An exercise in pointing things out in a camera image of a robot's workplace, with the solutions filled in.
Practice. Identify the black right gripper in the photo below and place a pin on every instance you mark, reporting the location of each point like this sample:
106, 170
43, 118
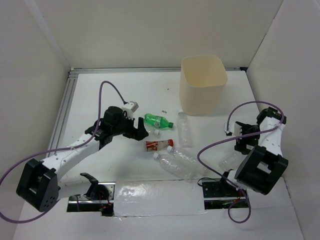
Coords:
241, 145

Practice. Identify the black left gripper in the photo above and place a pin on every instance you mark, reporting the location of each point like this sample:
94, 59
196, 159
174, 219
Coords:
138, 135

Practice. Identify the clear crushed bottle white cap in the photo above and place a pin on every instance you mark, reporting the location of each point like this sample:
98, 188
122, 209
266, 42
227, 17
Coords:
153, 131

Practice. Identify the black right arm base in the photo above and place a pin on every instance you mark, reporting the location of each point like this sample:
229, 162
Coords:
218, 194

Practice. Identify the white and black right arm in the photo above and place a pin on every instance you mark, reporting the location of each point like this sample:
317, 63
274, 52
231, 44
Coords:
257, 162

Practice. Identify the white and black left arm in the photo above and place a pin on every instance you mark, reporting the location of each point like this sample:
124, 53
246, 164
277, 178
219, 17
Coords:
42, 184

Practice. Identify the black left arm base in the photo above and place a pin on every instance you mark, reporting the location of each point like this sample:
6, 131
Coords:
98, 198

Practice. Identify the clear bottle beside bin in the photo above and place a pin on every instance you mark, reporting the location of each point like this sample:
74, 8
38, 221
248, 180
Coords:
183, 130

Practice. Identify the cream plastic bin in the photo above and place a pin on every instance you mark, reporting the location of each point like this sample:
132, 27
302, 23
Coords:
202, 81

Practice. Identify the red label bottle red cap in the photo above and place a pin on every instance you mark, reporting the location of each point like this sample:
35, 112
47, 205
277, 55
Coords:
154, 146

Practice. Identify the green plastic bottle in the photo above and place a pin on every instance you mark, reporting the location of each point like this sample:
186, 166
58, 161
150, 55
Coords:
158, 122

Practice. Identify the clear bottle white cap upper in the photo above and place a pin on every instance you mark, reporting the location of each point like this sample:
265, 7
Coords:
188, 159

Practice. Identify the clear bottle white cap lower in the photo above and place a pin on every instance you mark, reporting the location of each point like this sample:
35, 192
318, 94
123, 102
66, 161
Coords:
174, 166

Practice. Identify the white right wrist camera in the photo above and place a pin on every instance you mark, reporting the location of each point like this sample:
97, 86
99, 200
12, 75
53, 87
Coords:
233, 129

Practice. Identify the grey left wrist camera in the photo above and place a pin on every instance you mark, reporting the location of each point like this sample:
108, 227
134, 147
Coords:
130, 107

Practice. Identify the aluminium frame rail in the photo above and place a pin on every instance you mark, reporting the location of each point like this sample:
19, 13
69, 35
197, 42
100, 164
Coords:
156, 90

